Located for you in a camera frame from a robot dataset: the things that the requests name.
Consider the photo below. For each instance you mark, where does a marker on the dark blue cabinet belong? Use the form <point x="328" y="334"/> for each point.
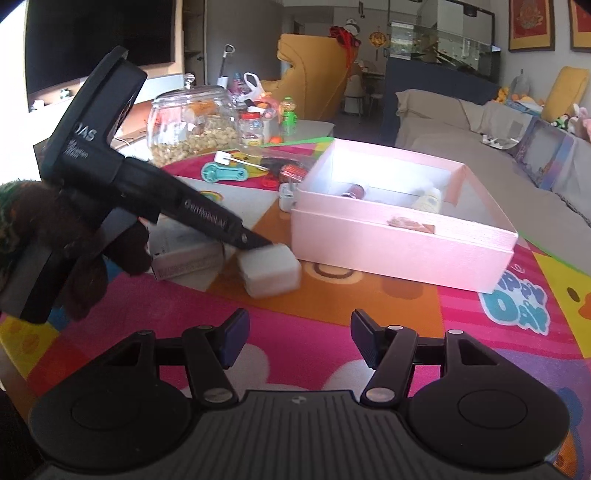
<point x="406" y="78"/>

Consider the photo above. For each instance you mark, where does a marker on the yellow cushion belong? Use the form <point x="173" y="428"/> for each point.
<point x="565" y="92"/>

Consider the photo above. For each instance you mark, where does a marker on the gold hanging knot ornament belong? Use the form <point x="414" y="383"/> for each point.
<point x="376" y="40"/>

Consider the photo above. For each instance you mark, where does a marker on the grey cardboard box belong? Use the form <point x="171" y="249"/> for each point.
<point x="184" y="259"/>

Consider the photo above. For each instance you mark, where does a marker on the small plastic jar red lid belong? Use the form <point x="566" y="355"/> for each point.
<point x="250" y="131"/>

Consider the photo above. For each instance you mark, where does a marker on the purple picture board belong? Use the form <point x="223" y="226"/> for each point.
<point x="545" y="152"/>

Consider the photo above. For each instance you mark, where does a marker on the yellow armchair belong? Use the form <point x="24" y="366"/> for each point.
<point x="314" y="78"/>

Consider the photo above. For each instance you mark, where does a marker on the person's left hand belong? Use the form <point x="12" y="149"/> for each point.
<point x="69" y="217"/>

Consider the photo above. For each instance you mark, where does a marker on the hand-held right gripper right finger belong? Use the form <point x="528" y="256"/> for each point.
<point x="364" y="337"/>

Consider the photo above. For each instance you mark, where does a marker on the teal plastic tool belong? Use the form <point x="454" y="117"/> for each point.
<point x="221" y="173"/>

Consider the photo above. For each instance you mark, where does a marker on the beige covered sofa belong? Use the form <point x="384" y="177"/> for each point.
<point x="461" y="129"/>

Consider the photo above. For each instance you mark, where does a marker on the pink cardboard box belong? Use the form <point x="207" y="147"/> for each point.
<point x="392" y="249"/>

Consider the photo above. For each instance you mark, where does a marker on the pink plush toy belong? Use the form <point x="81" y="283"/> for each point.
<point x="582" y="123"/>

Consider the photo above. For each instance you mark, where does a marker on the small white plastic object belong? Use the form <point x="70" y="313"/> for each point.
<point x="287" y="198"/>

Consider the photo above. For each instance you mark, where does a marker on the green gumball toy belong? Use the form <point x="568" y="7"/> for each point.
<point x="288" y="120"/>

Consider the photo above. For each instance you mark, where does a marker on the glass jar of nuts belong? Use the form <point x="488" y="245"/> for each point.
<point x="194" y="134"/>

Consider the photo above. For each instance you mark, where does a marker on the red cloth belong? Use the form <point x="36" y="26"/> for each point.
<point x="344" y="37"/>

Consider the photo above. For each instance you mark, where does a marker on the grey plush toy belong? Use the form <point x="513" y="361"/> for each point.
<point x="521" y="84"/>

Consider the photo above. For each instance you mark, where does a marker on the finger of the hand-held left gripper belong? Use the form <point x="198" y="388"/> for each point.
<point x="251" y="238"/>

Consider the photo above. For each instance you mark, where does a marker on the white plastic bag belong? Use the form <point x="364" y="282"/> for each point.
<point x="253" y="83"/>

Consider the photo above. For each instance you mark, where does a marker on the small white item on sofa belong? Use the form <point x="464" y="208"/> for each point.
<point x="494" y="141"/>

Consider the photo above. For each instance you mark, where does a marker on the glass aquarium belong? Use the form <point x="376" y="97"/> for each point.
<point x="438" y="41"/>

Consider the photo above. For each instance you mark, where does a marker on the yellow plush toy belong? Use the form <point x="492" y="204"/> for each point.
<point x="501" y="95"/>

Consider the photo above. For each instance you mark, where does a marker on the white square container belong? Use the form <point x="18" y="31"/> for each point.
<point x="270" y="272"/>

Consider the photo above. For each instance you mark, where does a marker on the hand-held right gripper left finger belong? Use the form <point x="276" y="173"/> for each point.
<point x="235" y="337"/>

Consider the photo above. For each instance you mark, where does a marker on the cream coloured bottle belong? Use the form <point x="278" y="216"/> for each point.
<point x="427" y="201"/>

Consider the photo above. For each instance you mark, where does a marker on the colourful cartoon play mat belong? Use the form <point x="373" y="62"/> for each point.
<point x="369" y="314"/>

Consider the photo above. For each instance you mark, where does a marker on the black television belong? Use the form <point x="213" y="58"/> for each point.
<point x="92" y="37"/>

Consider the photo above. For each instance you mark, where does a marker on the white flat tag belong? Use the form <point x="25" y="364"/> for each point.
<point x="224" y="158"/>

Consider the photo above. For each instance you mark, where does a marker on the red framed wall picture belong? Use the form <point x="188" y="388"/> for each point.
<point x="581" y="23"/>
<point x="531" y="23"/>

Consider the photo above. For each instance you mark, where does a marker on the dark red bottle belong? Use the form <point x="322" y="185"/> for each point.
<point x="354" y="190"/>

